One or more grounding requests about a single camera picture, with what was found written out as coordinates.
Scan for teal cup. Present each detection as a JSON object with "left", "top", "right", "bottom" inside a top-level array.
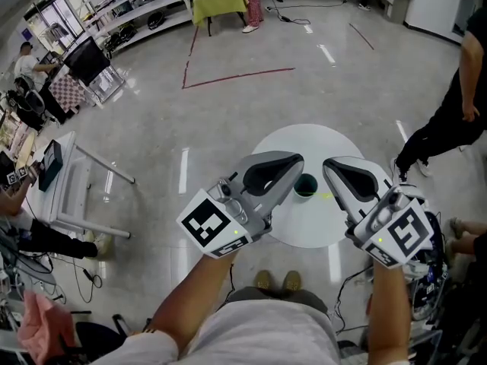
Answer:
[{"left": 293, "top": 173, "right": 319, "bottom": 204}]

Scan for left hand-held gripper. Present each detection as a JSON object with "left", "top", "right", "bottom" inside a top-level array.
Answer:
[{"left": 176, "top": 150, "right": 306, "bottom": 259}]

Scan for dark teal box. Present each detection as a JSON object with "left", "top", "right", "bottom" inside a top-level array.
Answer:
[{"left": 38, "top": 139, "right": 65, "bottom": 193}]

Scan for round wooden board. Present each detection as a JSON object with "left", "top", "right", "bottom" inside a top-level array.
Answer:
[{"left": 14, "top": 131, "right": 38, "bottom": 171}]

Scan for checked cloth table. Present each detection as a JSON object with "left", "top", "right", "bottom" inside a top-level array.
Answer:
[{"left": 48, "top": 75, "right": 88, "bottom": 114}]

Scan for black monitor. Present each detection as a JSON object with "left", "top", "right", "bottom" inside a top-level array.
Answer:
[{"left": 62, "top": 36, "right": 112, "bottom": 87}]

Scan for person's left forearm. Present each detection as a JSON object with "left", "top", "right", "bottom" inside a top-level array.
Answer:
[{"left": 145, "top": 248, "right": 240, "bottom": 361}]

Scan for person's right tan shoe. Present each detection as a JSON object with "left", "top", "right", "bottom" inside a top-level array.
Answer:
[{"left": 282, "top": 269, "right": 303, "bottom": 293}]

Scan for round white table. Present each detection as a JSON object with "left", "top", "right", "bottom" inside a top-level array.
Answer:
[{"left": 250, "top": 123, "right": 367, "bottom": 249}]

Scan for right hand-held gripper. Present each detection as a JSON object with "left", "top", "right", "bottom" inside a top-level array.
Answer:
[{"left": 322, "top": 156, "right": 435, "bottom": 269}]

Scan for black floor cable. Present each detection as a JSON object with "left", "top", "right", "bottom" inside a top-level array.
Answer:
[
  {"left": 225, "top": 263, "right": 237, "bottom": 308},
  {"left": 333, "top": 265, "right": 377, "bottom": 335},
  {"left": 265, "top": 0, "right": 350, "bottom": 27}
]

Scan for white shelving unit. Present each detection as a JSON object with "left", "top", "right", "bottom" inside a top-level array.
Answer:
[{"left": 73, "top": 0, "right": 194, "bottom": 56}]

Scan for yellow-green cloth table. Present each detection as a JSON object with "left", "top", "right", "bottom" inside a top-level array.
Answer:
[{"left": 191, "top": 0, "right": 250, "bottom": 38}]

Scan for person's white shirt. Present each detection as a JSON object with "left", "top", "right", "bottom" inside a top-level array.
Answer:
[{"left": 90, "top": 300, "right": 342, "bottom": 365}]

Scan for yellow-green straw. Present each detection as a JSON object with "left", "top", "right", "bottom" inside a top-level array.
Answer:
[{"left": 295, "top": 190, "right": 333, "bottom": 202}]

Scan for person's right forearm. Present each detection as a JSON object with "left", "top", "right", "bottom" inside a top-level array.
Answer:
[{"left": 366, "top": 259, "right": 415, "bottom": 365}]

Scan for pink cloth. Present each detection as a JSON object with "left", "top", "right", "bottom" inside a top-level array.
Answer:
[{"left": 16, "top": 290, "right": 76, "bottom": 365}]

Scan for person's tan shoe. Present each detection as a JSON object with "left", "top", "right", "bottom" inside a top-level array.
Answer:
[
  {"left": 255, "top": 269, "right": 276, "bottom": 293},
  {"left": 282, "top": 269, "right": 303, "bottom": 293}
]

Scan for person's left tan shoe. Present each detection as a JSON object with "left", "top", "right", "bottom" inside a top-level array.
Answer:
[{"left": 255, "top": 269, "right": 276, "bottom": 293}]

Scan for person's olive trousers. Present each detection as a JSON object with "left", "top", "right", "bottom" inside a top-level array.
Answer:
[{"left": 223, "top": 286, "right": 329, "bottom": 316}]

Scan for white desk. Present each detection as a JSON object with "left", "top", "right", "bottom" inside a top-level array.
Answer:
[{"left": 21, "top": 130, "right": 137, "bottom": 240}]

